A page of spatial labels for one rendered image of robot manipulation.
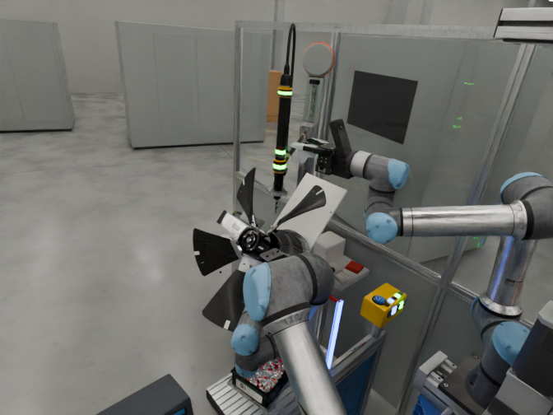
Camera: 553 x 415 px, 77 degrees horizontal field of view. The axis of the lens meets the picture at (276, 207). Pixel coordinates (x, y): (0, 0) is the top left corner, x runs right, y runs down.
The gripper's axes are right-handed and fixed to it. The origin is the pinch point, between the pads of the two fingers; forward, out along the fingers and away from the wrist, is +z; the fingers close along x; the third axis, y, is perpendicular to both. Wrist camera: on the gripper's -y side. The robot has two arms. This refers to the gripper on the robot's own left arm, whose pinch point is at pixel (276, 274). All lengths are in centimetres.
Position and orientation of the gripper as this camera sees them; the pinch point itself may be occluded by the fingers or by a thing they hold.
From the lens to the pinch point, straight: 130.0
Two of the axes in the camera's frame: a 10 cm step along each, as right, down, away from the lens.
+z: 2.1, -4.1, 8.9
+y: -9.8, -0.5, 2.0
